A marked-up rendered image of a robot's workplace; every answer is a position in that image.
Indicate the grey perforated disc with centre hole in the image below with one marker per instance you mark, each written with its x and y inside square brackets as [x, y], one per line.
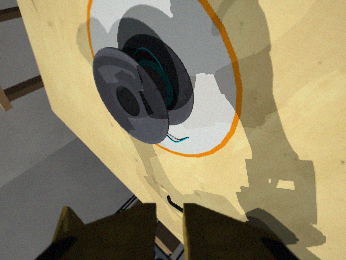
[135, 95]

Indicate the orange painted ring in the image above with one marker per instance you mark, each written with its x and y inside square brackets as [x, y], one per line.
[236, 68]

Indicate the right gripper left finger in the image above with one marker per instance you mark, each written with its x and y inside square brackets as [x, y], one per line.
[127, 235]

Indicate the turquoise wire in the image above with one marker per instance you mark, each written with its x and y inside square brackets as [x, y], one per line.
[161, 72]

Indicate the black hex key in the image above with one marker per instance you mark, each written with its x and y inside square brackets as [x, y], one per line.
[172, 204]

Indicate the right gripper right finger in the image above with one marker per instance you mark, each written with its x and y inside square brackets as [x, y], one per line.
[210, 235]

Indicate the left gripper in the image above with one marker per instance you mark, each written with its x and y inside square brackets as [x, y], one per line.
[68, 220]

